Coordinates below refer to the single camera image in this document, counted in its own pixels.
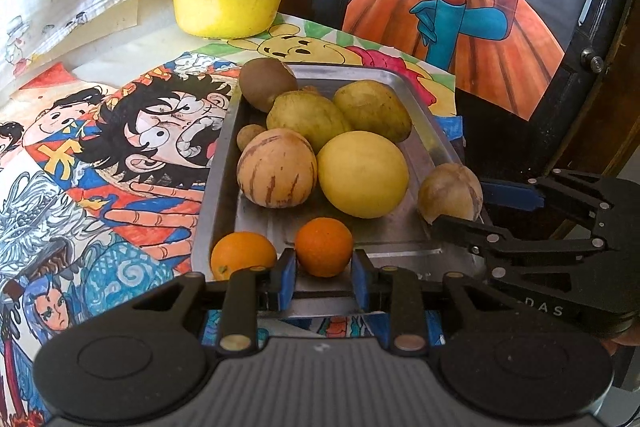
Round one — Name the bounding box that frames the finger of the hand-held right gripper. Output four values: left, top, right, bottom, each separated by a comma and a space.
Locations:
479, 169, 627, 239
431, 213, 609, 295

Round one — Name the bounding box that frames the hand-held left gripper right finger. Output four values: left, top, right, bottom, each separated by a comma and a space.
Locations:
351, 249, 506, 353

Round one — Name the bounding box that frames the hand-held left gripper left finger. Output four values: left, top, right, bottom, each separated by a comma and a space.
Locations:
132, 248, 299, 353

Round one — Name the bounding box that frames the small orange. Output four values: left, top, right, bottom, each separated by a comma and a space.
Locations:
210, 231, 277, 282
295, 217, 354, 278

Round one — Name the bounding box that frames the metal tray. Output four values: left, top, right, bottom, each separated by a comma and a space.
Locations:
191, 63, 488, 290

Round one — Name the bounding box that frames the small striped pepino melon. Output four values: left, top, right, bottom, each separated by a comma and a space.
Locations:
418, 163, 484, 224

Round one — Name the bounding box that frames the yellow lemon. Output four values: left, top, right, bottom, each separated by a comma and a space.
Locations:
317, 131, 410, 219

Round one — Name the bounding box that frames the large striped pepino melon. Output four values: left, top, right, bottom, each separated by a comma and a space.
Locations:
236, 128, 318, 208

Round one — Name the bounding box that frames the small brown longan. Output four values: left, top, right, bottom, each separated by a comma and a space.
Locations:
236, 124, 267, 152

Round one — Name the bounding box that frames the green guava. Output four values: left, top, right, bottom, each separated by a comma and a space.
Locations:
333, 79, 413, 144
266, 90, 355, 148

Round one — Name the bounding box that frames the brown kiwi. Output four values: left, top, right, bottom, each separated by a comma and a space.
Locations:
238, 58, 299, 114

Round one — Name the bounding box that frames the metal door lock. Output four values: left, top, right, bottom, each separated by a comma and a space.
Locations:
580, 48, 605, 72

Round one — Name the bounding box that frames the colourful cartoon poster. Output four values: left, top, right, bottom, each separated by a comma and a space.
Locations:
0, 52, 466, 427

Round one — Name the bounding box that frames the yellow plastic bowl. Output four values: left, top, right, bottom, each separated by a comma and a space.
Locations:
165, 0, 299, 38

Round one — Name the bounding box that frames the wall poster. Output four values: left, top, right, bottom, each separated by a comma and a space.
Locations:
341, 0, 601, 122

